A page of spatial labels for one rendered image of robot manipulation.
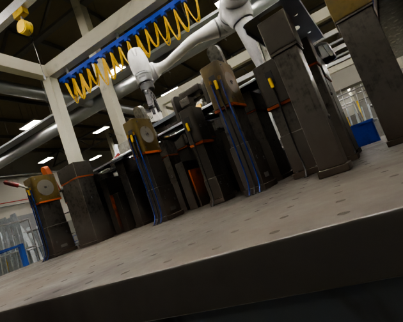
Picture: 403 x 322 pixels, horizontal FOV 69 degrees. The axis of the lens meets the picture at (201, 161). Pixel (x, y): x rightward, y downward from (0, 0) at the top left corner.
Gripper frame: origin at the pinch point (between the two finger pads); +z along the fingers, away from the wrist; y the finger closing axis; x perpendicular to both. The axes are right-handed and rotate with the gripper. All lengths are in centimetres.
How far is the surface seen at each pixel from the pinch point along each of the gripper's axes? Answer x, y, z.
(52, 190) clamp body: -50, 31, 22
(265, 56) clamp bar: 55, 45, 7
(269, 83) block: 45, 84, 27
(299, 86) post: 46, 102, 35
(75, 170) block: -28, 46, 21
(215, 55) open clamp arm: 37, 73, 12
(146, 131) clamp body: 7, 59, 21
